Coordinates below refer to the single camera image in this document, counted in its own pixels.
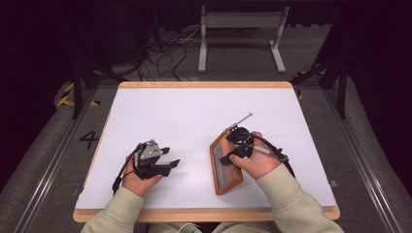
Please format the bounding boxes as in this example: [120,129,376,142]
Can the person's right hand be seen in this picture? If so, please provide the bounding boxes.
[230,130,282,182]

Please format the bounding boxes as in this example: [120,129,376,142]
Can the black floor cables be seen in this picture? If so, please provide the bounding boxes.
[135,27,202,82]

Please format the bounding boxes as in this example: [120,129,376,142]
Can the orange wooden board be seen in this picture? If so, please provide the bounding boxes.
[209,129,244,196]

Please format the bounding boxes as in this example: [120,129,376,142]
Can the hand-held gripper cable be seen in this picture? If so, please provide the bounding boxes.
[249,134,296,179]
[111,144,144,195]

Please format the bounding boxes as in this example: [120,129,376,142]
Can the aluminium floor rail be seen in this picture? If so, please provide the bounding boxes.
[13,86,98,233]
[324,88,403,233]

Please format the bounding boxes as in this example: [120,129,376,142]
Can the grey metal stand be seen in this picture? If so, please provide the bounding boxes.
[197,4,291,75]

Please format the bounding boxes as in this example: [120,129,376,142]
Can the right hand-held gripper cable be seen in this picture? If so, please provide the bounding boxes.
[249,134,296,179]

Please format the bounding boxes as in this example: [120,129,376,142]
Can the black metal stand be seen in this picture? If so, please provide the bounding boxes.
[66,6,130,120]
[290,57,349,120]

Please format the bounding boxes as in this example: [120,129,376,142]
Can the yellow black hazard tape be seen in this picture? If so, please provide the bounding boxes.
[292,68,325,101]
[56,82,101,108]

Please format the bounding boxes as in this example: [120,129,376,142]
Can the left hand-held gripper cable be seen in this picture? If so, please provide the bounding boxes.
[111,144,144,195]

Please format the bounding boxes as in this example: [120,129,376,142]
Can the person's left hand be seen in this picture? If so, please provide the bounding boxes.
[121,154,163,198]

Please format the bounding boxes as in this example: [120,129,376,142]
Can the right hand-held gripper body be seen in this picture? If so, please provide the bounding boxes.
[225,112,257,150]

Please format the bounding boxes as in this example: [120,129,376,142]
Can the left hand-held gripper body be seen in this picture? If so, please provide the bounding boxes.
[133,139,173,181]

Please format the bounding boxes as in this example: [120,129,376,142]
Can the person's legs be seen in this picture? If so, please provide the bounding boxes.
[147,221,272,233]

